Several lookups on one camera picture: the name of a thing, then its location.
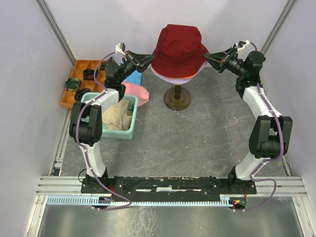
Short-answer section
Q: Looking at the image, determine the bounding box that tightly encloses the teal plastic basket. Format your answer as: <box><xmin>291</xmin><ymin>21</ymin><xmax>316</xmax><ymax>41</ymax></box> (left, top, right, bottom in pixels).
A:
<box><xmin>80</xmin><ymin>91</ymin><xmax>138</xmax><ymax>140</ymax></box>

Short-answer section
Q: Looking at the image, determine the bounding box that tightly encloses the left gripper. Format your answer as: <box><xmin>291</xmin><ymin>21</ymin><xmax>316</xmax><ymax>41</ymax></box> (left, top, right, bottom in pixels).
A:
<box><xmin>118</xmin><ymin>51</ymin><xmax>157</xmax><ymax>83</ymax></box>

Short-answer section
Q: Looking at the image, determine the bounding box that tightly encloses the cream mannequin head stand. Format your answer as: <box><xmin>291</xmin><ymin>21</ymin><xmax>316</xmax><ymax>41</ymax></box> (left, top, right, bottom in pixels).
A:
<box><xmin>164</xmin><ymin>84</ymin><xmax>191</xmax><ymax>111</ymax></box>

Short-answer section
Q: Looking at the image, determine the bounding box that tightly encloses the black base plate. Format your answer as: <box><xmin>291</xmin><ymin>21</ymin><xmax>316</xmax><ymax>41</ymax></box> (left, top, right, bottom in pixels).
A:
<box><xmin>80</xmin><ymin>176</ymin><xmax>257</xmax><ymax>201</ymax></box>

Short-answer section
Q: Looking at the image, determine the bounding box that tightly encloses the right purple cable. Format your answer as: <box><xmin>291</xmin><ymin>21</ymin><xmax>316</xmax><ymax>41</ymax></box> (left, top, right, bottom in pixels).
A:
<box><xmin>232</xmin><ymin>41</ymin><xmax>284</xmax><ymax>212</ymax></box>

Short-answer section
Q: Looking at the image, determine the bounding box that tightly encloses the purple bucket hat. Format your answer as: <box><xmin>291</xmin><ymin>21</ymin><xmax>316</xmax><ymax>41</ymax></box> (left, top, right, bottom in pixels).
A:
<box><xmin>150</xmin><ymin>61</ymin><xmax>207</xmax><ymax>85</ymax></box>

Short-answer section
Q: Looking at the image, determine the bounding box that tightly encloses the pink bucket hat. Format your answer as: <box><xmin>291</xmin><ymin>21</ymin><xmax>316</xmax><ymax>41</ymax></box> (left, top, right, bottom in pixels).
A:
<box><xmin>122</xmin><ymin>82</ymin><xmax>150</xmax><ymax>107</ymax></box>

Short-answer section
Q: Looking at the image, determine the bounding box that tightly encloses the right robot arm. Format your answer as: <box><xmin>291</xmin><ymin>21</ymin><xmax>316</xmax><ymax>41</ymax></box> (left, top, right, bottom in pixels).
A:
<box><xmin>204</xmin><ymin>46</ymin><xmax>293</xmax><ymax>193</ymax></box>

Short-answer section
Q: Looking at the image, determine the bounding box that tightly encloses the green patterned rolled tie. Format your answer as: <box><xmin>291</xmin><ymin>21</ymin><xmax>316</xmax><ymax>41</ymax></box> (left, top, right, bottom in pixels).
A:
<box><xmin>100</xmin><ymin>57</ymin><xmax>113</xmax><ymax>71</ymax></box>

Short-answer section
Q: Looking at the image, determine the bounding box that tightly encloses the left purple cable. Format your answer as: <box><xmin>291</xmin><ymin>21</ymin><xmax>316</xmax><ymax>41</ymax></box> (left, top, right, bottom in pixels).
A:
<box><xmin>75</xmin><ymin>51</ymin><xmax>132</xmax><ymax>211</ymax></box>

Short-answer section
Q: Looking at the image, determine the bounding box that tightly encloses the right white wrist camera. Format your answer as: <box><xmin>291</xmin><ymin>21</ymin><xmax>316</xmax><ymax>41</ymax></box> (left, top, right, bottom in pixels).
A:
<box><xmin>235</xmin><ymin>40</ymin><xmax>251</xmax><ymax>52</ymax></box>

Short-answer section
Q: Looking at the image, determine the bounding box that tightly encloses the dark brown rolled tie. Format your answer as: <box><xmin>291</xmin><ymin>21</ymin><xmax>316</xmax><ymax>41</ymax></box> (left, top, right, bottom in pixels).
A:
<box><xmin>74</xmin><ymin>88</ymin><xmax>91</xmax><ymax>101</ymax></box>

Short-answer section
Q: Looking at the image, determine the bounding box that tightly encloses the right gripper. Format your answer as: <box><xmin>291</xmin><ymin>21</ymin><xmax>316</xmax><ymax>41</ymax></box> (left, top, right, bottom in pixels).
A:
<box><xmin>203</xmin><ymin>47</ymin><xmax>246</xmax><ymax>78</ymax></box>

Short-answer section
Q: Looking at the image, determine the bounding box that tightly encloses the blue printed cloth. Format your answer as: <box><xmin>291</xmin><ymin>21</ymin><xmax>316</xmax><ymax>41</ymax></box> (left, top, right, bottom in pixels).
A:
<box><xmin>125</xmin><ymin>71</ymin><xmax>143</xmax><ymax>85</ymax></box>

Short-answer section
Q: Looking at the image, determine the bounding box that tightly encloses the purple cable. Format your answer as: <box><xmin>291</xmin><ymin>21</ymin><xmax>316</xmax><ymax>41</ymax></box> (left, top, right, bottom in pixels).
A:
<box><xmin>232</xmin><ymin>41</ymin><xmax>284</xmax><ymax>212</ymax></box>
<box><xmin>75</xmin><ymin>51</ymin><xmax>132</xmax><ymax>211</ymax></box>

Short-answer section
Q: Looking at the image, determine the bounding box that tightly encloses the yellow blue rolled tie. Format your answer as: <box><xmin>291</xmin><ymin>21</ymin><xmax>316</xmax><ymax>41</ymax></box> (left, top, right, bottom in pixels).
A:
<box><xmin>65</xmin><ymin>78</ymin><xmax>81</xmax><ymax>91</ymax></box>

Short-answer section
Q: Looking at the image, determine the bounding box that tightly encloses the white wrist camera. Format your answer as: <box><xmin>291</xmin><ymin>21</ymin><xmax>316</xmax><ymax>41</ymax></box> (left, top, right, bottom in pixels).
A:
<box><xmin>115</xmin><ymin>42</ymin><xmax>126</xmax><ymax>57</ymax></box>
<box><xmin>235</xmin><ymin>40</ymin><xmax>251</xmax><ymax>52</ymax></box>

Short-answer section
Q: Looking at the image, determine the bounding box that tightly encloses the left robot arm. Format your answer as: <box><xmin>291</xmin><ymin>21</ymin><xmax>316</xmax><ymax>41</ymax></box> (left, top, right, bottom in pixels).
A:
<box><xmin>69</xmin><ymin>50</ymin><xmax>154</xmax><ymax>193</ymax></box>

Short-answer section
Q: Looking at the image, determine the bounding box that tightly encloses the wooden compartment tray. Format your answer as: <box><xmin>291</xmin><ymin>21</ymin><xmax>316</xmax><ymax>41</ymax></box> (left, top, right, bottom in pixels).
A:
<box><xmin>60</xmin><ymin>60</ymin><xmax>103</xmax><ymax>109</ymax></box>

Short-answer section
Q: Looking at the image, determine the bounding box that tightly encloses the light blue cable duct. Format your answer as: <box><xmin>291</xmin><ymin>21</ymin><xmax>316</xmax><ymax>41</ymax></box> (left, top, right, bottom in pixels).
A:
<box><xmin>47</xmin><ymin>196</ymin><xmax>233</xmax><ymax>207</ymax></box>

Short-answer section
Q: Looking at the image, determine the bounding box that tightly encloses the aluminium front rail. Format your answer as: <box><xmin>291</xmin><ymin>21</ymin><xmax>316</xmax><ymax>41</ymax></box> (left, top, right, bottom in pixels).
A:
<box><xmin>36</xmin><ymin>176</ymin><xmax>307</xmax><ymax>197</ymax></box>

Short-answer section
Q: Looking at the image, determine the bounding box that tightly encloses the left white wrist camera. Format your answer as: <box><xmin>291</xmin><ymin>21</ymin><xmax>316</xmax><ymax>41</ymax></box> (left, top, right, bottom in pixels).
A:
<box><xmin>115</xmin><ymin>42</ymin><xmax>126</xmax><ymax>57</ymax></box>

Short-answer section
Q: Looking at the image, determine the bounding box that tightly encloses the aluminium corner post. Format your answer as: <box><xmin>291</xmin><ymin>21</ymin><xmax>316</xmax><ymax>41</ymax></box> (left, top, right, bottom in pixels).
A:
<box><xmin>35</xmin><ymin>0</ymin><xmax>76</xmax><ymax>66</ymax></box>
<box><xmin>260</xmin><ymin>0</ymin><xmax>297</xmax><ymax>56</ymax></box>

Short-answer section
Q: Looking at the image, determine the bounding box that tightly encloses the right aluminium corner post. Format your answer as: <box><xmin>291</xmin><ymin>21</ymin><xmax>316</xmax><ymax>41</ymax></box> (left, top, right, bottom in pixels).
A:
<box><xmin>260</xmin><ymin>0</ymin><xmax>297</xmax><ymax>56</ymax></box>

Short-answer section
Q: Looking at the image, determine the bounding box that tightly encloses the beige bucket hat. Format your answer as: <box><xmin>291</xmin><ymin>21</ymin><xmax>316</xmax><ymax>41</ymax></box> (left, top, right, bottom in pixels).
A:
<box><xmin>102</xmin><ymin>99</ymin><xmax>133</xmax><ymax>130</ymax></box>

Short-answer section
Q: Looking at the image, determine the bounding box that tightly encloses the dark red hat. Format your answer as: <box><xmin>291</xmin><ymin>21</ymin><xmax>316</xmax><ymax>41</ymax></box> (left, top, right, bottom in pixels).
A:
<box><xmin>151</xmin><ymin>24</ymin><xmax>208</xmax><ymax>79</ymax></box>

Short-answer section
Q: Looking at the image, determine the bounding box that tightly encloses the left aluminium corner post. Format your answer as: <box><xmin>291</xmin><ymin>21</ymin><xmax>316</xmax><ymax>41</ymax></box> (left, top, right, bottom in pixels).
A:
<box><xmin>35</xmin><ymin>0</ymin><xmax>76</xmax><ymax>66</ymax></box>

